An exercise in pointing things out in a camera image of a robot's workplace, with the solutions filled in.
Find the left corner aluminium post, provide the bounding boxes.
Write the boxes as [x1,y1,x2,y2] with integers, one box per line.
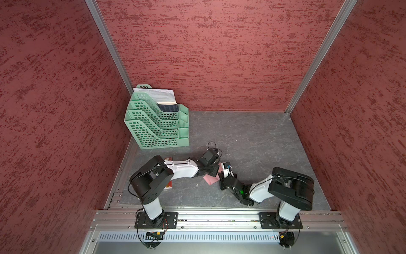
[85,0,133,95]

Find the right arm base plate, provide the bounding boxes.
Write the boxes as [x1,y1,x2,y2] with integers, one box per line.
[259,212,303,230]

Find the corner aluminium post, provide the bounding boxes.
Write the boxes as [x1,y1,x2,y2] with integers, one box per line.
[284,0,357,114]
[85,0,133,95]

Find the aluminium front rail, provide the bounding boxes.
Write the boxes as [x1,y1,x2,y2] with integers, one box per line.
[90,207,349,232]

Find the green plastic file organizer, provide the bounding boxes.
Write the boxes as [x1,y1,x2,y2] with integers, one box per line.
[124,84,189,149]

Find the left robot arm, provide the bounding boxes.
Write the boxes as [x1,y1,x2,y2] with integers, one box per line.
[129,148,222,226]

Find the dark blue book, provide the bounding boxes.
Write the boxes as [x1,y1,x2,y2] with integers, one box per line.
[158,104,179,112]

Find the left camera black cable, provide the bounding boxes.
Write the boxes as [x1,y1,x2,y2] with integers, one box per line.
[207,141,223,159]

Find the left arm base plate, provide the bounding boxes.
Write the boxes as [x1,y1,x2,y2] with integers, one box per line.
[134,211,179,230]

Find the perforated metal vent strip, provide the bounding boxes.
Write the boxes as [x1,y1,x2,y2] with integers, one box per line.
[97,231,280,243]

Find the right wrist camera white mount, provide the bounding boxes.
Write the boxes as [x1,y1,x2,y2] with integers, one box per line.
[222,162,235,178]

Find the white papers in organizer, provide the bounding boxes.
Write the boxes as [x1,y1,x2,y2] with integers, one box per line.
[133,88,177,105]

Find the right corner aluminium post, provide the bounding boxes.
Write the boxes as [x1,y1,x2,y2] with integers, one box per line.
[284,0,357,114]

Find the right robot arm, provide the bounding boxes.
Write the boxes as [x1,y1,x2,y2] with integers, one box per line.
[219,167,315,223]

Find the red pencil box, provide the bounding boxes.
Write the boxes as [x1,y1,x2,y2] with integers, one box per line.
[164,157,172,191]

